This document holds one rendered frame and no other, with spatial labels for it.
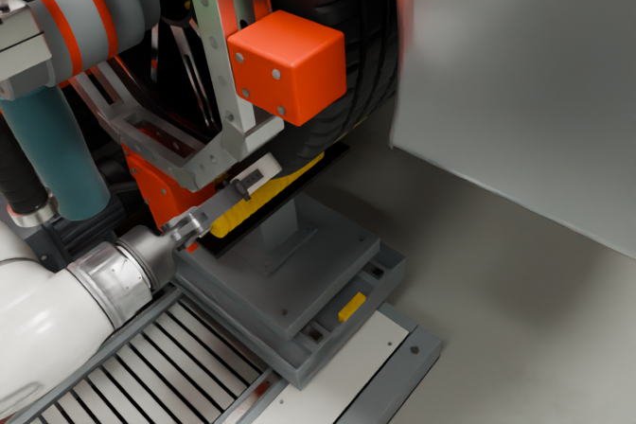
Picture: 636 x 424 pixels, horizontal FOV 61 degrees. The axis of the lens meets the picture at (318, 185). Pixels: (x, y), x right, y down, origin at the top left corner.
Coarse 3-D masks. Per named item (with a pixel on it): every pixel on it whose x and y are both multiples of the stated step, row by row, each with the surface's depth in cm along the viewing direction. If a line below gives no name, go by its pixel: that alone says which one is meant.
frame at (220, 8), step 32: (192, 0) 52; (224, 0) 50; (256, 0) 53; (224, 32) 52; (224, 64) 55; (96, 96) 89; (128, 96) 92; (224, 96) 58; (128, 128) 88; (160, 128) 87; (224, 128) 62; (256, 128) 61; (160, 160) 83; (192, 160) 74; (224, 160) 67
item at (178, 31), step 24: (168, 0) 81; (168, 24) 80; (192, 24) 75; (144, 48) 95; (168, 48) 97; (192, 48) 79; (144, 72) 94; (168, 72) 95; (192, 72) 83; (168, 96) 93; (192, 96) 93; (192, 120) 89; (216, 120) 87
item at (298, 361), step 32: (384, 256) 125; (192, 288) 120; (352, 288) 119; (384, 288) 120; (224, 320) 117; (256, 320) 115; (320, 320) 114; (352, 320) 114; (256, 352) 114; (288, 352) 109; (320, 352) 108
